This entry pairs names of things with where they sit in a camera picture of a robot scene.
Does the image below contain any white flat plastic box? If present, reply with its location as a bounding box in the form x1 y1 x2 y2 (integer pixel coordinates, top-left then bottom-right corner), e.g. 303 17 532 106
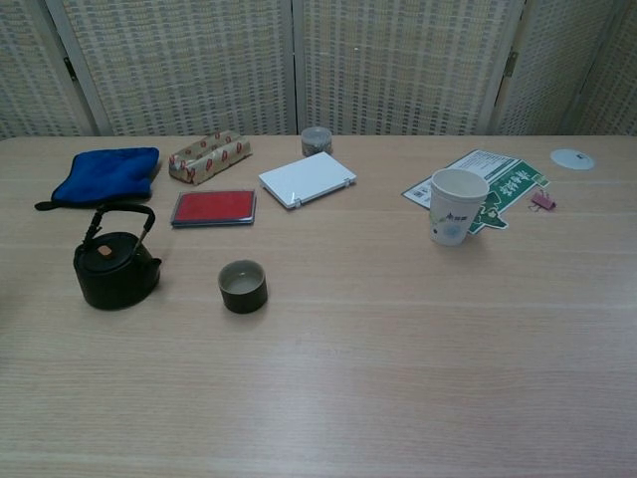
257 151 358 210

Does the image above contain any black cast iron teapot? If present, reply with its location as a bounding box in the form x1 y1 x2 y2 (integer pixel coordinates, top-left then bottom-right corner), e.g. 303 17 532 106
73 202 163 311

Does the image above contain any white printed paper cup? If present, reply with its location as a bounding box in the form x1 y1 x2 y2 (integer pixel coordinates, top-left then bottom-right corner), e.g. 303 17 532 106
429 167 491 247

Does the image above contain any woven folding screen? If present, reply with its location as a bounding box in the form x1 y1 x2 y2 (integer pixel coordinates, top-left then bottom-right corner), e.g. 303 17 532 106
0 0 637 140

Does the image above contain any blue cloth pouch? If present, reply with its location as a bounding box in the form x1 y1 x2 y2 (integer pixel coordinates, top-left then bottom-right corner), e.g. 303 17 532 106
33 145 161 212

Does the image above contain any green and white paper packet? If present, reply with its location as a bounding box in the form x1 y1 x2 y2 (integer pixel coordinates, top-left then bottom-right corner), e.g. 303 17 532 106
400 147 551 236

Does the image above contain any gold wrapped package red print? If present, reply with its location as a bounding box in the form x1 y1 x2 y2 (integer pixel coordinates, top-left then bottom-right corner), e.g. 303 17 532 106
167 129 253 186

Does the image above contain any small round clear jar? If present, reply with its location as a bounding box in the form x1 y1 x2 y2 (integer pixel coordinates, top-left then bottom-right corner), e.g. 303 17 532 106
301 125 334 157

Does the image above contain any white round table grommet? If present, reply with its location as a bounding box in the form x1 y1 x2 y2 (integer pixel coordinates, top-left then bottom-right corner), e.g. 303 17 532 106
549 146 597 171

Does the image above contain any pink binder clip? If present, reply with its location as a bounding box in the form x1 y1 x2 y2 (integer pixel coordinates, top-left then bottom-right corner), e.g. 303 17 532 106
529 190 558 213

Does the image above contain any dark green tea cup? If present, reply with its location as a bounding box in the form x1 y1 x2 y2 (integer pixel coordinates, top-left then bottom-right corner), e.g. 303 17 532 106
217 259 269 315

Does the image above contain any red ink pad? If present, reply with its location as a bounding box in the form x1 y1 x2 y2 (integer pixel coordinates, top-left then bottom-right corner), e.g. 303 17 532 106
170 189 258 230

